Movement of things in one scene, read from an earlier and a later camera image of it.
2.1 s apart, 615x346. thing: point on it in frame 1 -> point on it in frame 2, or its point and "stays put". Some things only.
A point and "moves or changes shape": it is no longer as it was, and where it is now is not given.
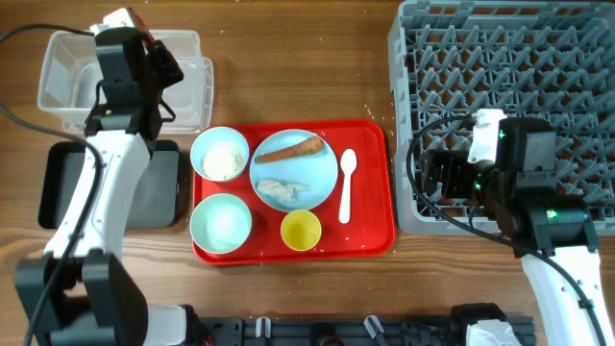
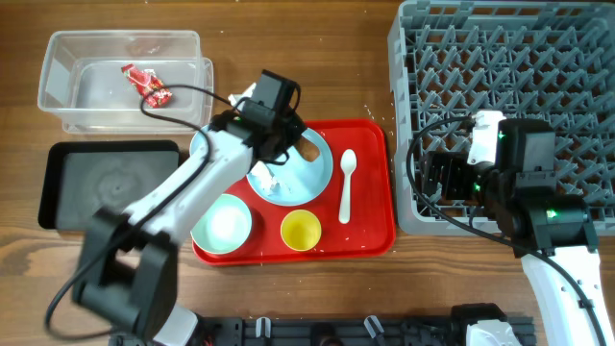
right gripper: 453,161 stays put
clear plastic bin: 70,75 stays put
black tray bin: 156,198 stays put
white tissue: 280,190 moves or changes shape
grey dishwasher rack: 532,60 stays put
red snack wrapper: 139,25 moves or changes shape
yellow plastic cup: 301,230 stays put
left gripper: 161,57 -> 297,128
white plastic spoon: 349,162 stays put
